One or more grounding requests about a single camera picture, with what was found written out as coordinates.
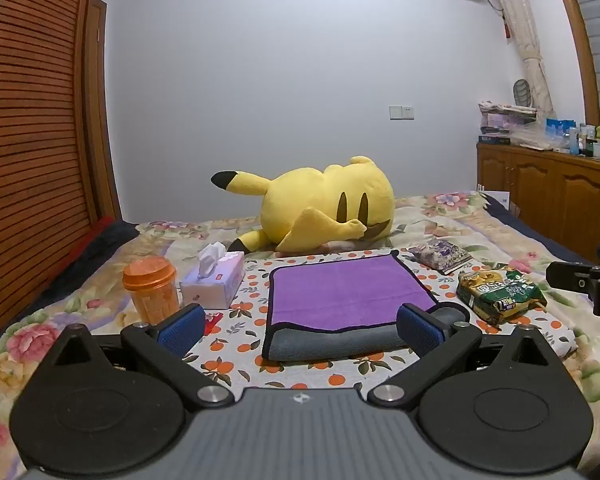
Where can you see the yellow plush toy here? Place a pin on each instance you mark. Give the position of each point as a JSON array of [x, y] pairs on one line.
[[305, 195]]

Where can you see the purple and grey towel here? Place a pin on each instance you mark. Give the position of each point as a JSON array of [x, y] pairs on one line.
[[340, 290]]

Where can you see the small red packet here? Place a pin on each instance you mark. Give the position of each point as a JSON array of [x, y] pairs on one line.
[[212, 322]]

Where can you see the navy bed sheet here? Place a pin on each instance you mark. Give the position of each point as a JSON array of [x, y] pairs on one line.
[[535, 232]]

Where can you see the grey hand fan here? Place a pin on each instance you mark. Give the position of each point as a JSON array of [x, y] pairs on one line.
[[522, 91]]

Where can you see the wooden louvred wardrobe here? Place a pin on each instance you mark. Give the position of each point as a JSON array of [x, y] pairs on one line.
[[30, 135]]

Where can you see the white tissue box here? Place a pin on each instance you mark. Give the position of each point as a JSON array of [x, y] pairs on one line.
[[215, 287]]

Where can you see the blue bottle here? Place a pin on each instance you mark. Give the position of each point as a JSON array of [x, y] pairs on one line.
[[573, 141]]

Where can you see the wooden cabinet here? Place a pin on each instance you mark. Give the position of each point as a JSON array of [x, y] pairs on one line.
[[555, 195]]

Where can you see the wooden door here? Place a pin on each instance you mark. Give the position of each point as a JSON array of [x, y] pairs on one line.
[[98, 110]]

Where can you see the red hanging ornament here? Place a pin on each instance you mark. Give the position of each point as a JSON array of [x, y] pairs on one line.
[[506, 27]]

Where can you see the orange lidded cup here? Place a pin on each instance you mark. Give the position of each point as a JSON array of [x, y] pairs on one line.
[[150, 290]]

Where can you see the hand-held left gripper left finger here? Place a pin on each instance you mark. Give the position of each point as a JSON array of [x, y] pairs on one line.
[[182, 330]]

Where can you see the clear plastic bag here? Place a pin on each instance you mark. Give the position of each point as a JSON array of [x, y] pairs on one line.
[[530, 137]]

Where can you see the white paper box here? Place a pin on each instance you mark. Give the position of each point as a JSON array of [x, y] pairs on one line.
[[497, 197]]

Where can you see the wooden window frame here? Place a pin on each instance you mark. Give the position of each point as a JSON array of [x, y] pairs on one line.
[[577, 25]]

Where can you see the patterned cloth bundle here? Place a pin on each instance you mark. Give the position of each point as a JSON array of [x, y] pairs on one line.
[[505, 107]]

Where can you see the orange print white cloth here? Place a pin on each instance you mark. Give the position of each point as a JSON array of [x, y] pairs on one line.
[[300, 372]]

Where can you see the cream patterned curtain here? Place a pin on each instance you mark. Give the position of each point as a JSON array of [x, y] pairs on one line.
[[527, 35]]

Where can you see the green and yellow noodle packet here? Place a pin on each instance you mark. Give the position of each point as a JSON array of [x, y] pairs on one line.
[[500, 292]]

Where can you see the dark flat box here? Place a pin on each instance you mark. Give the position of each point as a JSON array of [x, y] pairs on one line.
[[494, 140]]

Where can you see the white wall switch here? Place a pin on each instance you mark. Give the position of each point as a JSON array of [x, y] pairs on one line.
[[401, 112]]

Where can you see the blue and white box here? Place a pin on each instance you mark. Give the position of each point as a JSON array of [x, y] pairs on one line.
[[559, 130]]

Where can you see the pink purple box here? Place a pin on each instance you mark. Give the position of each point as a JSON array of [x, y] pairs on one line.
[[507, 122]]

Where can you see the dark fuzzy blanket red trim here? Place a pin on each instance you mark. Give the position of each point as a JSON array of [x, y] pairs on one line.
[[80, 260]]

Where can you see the brown cardboard box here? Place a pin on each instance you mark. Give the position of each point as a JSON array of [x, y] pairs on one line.
[[515, 208]]

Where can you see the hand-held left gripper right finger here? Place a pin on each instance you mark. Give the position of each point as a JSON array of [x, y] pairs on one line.
[[419, 331]]

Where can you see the purple snack packet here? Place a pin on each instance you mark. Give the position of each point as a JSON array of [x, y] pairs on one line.
[[440, 255]]

